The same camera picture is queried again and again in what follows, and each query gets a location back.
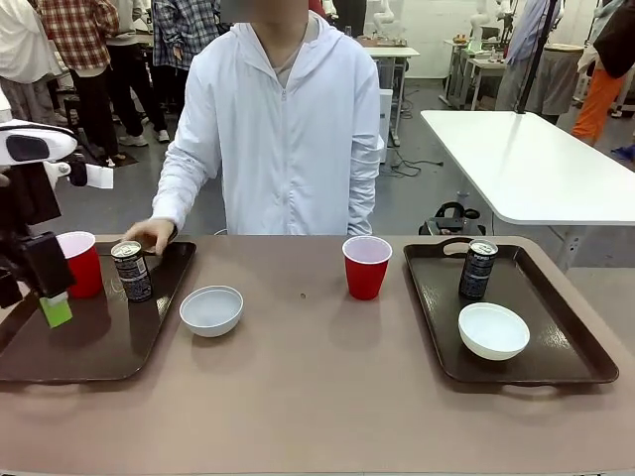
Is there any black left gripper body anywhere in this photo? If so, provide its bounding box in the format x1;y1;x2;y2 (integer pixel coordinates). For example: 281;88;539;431
0;161;63;279

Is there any red plastic cup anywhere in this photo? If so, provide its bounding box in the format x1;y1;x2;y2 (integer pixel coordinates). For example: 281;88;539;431
341;235;394;301
55;230;104;300

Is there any black drink can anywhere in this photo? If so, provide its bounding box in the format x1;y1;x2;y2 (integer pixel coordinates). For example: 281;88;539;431
109;240;153;303
457;238;499;300

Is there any white bowl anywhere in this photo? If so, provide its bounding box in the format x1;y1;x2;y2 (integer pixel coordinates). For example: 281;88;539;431
456;301;532;362

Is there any person's left forearm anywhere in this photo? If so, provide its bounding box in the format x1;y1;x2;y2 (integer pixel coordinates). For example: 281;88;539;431
345;143;382;237

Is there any person's right forearm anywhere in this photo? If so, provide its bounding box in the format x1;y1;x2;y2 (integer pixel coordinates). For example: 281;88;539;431
150;143;200;234

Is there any person's right hand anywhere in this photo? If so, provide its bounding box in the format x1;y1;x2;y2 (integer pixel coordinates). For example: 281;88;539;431
120;217;179;257

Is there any brown plastic tray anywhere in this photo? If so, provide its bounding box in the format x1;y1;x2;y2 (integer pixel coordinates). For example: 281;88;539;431
402;237;620;386
0;240;198;384

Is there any black stool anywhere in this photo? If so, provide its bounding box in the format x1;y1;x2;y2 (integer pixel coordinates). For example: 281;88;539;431
62;93;84;131

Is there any bystander in white shirt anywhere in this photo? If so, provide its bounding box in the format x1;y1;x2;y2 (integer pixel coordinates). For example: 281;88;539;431
0;0;66;126

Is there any bystander in red plaid shirt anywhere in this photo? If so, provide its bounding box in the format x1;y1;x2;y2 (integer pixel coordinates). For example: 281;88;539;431
36;0;124;168

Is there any bystander in black trousers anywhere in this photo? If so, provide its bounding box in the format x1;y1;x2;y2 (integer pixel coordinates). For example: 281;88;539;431
105;0;151;149

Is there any grey-white bowl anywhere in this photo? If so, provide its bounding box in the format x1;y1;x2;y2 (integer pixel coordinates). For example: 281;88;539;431
179;284;245;339

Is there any bystander in blue plaid shirt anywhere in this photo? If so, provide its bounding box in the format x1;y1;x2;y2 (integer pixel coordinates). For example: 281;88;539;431
150;0;220;146

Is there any person in white hoodie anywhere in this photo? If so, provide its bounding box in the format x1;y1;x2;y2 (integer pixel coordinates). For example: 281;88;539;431
151;0;386;237

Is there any white computer case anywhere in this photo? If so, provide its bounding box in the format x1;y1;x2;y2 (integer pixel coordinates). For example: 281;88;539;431
378;89;398;146

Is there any white background desk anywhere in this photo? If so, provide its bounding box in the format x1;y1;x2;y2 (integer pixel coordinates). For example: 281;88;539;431
363;43;422;149

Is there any black wheeled device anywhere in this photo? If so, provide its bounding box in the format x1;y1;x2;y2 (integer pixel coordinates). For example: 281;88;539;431
418;199;488;237

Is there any white side table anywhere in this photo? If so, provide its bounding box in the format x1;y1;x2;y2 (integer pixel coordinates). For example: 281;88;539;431
420;109;635;228

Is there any black pole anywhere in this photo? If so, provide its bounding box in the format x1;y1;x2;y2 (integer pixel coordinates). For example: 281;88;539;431
514;0;561;116

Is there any bystander in orange trousers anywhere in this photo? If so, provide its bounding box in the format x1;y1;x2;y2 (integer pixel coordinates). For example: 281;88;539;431
571;0;635;141

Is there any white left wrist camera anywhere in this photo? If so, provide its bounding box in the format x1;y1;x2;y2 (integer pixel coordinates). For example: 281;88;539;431
51;159;115;191

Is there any black floor cable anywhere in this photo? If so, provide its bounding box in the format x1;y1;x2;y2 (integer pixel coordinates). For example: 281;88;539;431
378;157;444;179

